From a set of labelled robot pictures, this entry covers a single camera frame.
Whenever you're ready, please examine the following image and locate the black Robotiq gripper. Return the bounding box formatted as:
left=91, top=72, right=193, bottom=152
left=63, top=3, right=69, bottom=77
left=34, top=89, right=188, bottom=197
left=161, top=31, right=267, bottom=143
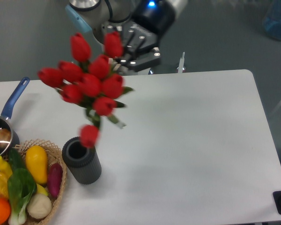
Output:
left=103, top=0, right=176, bottom=72

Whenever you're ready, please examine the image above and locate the red tulip bouquet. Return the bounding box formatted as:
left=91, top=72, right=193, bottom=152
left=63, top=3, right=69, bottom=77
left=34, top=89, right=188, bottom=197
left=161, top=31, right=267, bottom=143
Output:
left=37, top=31, right=133, bottom=148

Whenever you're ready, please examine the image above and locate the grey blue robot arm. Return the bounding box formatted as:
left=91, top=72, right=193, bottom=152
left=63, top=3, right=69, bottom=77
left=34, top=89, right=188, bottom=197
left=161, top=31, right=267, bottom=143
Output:
left=66, top=0, right=188, bottom=73

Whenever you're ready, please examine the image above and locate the grey ribbed vase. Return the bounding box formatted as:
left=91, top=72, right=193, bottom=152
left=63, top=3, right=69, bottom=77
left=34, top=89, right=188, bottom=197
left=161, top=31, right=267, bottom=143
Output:
left=62, top=137, right=102, bottom=185

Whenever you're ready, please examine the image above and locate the woven bamboo basket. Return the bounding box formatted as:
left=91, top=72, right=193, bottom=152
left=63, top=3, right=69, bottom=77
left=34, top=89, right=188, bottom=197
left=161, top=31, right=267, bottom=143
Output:
left=15, top=139, right=67, bottom=225

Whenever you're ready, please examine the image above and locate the blue container in background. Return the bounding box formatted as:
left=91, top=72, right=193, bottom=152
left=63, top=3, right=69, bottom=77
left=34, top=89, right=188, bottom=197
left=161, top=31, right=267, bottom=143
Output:
left=262, top=0, right=281, bottom=41

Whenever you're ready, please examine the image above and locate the purple eggplant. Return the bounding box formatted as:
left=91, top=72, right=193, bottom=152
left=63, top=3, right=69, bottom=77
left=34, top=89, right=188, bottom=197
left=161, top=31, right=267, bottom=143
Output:
left=47, top=163, right=63, bottom=198

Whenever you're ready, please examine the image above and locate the yellow squash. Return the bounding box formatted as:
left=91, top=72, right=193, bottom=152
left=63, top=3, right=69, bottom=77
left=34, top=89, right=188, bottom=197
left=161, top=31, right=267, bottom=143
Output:
left=25, top=145, right=48, bottom=185

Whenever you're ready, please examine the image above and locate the dark green cucumber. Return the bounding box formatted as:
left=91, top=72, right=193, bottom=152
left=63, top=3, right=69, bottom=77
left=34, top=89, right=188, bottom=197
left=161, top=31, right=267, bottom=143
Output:
left=8, top=148, right=26, bottom=172

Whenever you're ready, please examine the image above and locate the yellow banana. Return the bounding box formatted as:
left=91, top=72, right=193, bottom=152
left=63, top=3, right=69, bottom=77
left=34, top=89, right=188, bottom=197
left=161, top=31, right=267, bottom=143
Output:
left=37, top=184, right=48, bottom=196

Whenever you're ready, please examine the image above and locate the green bok choy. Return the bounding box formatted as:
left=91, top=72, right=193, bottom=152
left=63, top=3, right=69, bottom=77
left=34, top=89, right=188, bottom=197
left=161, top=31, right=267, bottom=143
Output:
left=7, top=168, right=37, bottom=225

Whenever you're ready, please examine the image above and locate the white garlic bulb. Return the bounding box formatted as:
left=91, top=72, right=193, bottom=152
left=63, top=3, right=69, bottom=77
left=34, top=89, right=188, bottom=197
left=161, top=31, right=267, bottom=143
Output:
left=27, top=194, right=52, bottom=219

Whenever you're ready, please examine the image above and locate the yellow bell pepper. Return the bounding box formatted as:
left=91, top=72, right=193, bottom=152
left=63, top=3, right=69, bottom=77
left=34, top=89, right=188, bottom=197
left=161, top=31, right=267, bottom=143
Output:
left=0, top=156, right=13, bottom=200

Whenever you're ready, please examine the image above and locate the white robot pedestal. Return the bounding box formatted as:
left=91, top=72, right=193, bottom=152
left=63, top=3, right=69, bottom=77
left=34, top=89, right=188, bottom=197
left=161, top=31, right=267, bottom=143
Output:
left=93, top=22, right=185, bottom=75

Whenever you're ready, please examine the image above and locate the blue handled saucepan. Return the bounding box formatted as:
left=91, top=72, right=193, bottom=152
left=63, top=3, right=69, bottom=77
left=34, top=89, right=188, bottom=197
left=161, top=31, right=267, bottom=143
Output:
left=0, top=77, right=30, bottom=157

